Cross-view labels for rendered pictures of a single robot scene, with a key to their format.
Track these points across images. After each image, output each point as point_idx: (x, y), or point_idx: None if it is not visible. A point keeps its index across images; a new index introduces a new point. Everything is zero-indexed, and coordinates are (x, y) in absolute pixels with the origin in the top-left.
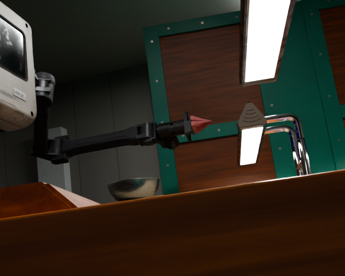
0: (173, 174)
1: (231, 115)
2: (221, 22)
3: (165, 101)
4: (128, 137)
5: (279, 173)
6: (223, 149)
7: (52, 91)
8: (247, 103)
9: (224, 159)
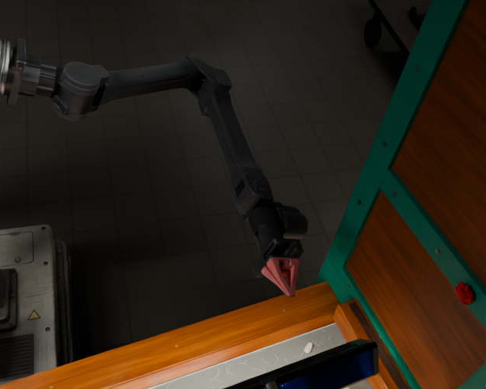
0: (358, 219)
1: (476, 258)
2: None
3: (406, 119)
4: (231, 180)
5: None
6: (428, 274)
7: (79, 107)
8: None
9: (420, 285)
